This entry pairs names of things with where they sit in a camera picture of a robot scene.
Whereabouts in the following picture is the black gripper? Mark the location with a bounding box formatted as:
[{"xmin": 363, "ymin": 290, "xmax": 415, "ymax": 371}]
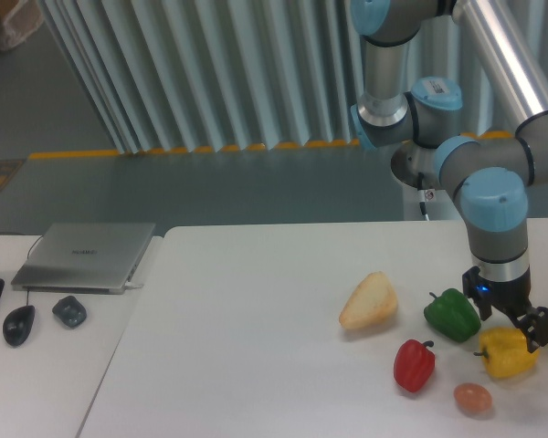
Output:
[{"xmin": 462, "ymin": 266, "xmax": 548, "ymax": 352}]

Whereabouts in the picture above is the yellow bell pepper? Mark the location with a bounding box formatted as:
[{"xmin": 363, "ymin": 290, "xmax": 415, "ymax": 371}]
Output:
[{"xmin": 474, "ymin": 327, "xmax": 540, "ymax": 379}]

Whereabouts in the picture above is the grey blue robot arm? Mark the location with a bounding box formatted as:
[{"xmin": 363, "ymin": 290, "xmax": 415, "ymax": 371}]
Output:
[{"xmin": 350, "ymin": 1, "xmax": 548, "ymax": 351}]

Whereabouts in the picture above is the green bell pepper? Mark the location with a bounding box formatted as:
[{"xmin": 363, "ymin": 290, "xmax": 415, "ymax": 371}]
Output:
[{"xmin": 423, "ymin": 288, "xmax": 481, "ymax": 343}]

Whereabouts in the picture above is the red bell pepper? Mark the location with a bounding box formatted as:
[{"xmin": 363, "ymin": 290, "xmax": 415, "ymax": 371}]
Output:
[{"xmin": 393, "ymin": 339, "xmax": 436, "ymax": 393}]

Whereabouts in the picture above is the brown egg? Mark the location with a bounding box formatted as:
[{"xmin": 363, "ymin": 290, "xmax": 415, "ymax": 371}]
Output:
[{"xmin": 453, "ymin": 382, "xmax": 492, "ymax": 414}]

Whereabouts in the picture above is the beige bread wedge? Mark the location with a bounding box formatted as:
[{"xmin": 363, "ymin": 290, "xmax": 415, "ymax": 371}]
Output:
[{"xmin": 339, "ymin": 271, "xmax": 398, "ymax": 330}]

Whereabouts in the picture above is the white corrugated curtain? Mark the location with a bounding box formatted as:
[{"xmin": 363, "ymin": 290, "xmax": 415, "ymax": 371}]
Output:
[{"xmin": 39, "ymin": 1, "xmax": 548, "ymax": 161}]

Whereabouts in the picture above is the silver laptop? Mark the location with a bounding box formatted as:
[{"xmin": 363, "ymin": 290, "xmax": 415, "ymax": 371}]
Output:
[{"xmin": 11, "ymin": 223, "xmax": 155, "ymax": 294}]

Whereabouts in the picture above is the black computer mouse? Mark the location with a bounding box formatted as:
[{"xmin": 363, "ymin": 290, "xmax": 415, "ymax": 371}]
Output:
[{"xmin": 3, "ymin": 305, "xmax": 36, "ymax": 347}]

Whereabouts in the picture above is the robot cable with tag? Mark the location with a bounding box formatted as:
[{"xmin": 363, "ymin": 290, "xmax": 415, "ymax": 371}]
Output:
[{"xmin": 416, "ymin": 172, "xmax": 436, "ymax": 223}]

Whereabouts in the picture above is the mouse cable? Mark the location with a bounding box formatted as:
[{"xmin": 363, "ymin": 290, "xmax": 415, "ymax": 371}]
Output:
[{"xmin": 0, "ymin": 232, "xmax": 45, "ymax": 308}]

